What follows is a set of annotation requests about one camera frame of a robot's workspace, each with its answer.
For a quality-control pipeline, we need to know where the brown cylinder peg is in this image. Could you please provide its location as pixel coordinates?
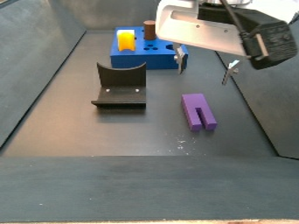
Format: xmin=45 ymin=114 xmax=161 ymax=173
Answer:
xmin=144 ymin=20 xmax=156 ymax=40

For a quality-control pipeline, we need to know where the blue shape-sorting board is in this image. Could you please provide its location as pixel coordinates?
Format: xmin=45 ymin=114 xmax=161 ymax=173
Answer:
xmin=109 ymin=26 xmax=179 ymax=70

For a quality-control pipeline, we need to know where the black camera cable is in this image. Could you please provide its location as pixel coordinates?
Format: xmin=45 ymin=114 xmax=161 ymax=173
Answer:
xmin=219 ymin=0 xmax=250 ymax=39

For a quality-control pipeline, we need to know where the black curved holder stand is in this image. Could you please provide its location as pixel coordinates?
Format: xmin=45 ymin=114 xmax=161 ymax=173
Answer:
xmin=91 ymin=64 xmax=145 ymax=108

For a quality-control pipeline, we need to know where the purple double-square block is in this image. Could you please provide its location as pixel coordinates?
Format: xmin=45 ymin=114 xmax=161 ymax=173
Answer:
xmin=182 ymin=94 xmax=218 ymax=131

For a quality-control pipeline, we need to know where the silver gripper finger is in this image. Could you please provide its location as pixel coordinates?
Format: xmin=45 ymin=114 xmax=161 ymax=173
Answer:
xmin=172 ymin=43 xmax=187 ymax=74
xmin=222 ymin=59 xmax=239 ymax=85

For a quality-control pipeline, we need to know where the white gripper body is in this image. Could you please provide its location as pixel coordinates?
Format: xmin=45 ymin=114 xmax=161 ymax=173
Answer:
xmin=155 ymin=0 xmax=246 ymax=56

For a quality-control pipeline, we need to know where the yellow arch block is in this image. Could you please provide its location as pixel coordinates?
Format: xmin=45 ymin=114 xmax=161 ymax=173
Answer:
xmin=116 ymin=30 xmax=136 ymax=51

